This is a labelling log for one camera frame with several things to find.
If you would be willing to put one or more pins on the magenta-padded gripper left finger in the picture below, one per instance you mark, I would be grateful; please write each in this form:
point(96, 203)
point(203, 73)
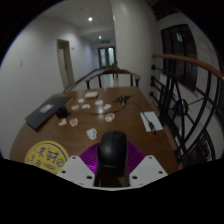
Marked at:
point(78, 170)

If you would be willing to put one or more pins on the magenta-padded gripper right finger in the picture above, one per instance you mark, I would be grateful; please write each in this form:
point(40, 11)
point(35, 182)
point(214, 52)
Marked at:
point(146, 170)

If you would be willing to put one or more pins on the black computer mouse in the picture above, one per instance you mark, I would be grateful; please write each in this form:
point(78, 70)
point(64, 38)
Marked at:
point(112, 150)

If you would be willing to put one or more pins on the round yellow cartoon mouse pad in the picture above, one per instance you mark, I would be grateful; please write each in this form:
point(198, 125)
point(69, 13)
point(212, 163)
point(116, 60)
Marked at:
point(45, 156)

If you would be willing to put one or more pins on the small white red card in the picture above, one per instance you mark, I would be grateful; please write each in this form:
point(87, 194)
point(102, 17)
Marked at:
point(109, 117)
point(73, 122)

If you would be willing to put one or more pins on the small beige card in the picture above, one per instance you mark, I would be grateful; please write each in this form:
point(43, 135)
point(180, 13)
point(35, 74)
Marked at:
point(62, 122)

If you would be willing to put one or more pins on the white paper sheet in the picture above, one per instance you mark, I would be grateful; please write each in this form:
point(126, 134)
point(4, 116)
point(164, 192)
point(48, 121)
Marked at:
point(151, 119)

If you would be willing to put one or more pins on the small black round object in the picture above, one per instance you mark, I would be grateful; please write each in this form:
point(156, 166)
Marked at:
point(62, 113)

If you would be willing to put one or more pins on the dark closed laptop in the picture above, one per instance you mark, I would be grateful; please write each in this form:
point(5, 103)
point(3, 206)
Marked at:
point(45, 111)

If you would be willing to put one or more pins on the flat white box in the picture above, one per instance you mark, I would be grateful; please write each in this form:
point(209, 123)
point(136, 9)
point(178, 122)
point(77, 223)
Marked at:
point(91, 94)

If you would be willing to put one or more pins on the brown wooden chair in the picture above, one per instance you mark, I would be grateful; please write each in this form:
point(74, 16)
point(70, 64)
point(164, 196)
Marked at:
point(115, 70)

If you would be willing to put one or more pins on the white open door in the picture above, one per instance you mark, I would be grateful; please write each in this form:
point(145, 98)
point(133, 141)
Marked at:
point(63, 63)

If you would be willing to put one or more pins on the glass double door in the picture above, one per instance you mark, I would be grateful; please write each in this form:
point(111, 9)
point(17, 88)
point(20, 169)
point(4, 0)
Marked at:
point(106, 57)

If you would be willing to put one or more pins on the black railing with wooden handrail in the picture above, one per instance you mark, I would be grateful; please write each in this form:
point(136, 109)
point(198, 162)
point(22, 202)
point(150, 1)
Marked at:
point(180, 58)

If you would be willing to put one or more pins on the dark window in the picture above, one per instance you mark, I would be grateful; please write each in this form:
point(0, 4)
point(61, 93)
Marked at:
point(178, 55)

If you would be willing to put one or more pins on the green exit sign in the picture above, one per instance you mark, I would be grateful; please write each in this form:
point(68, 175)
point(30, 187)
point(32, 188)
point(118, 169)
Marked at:
point(105, 41)

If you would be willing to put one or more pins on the round ceiling light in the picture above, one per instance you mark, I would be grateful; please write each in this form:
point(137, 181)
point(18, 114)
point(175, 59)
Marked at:
point(90, 19)
point(99, 37)

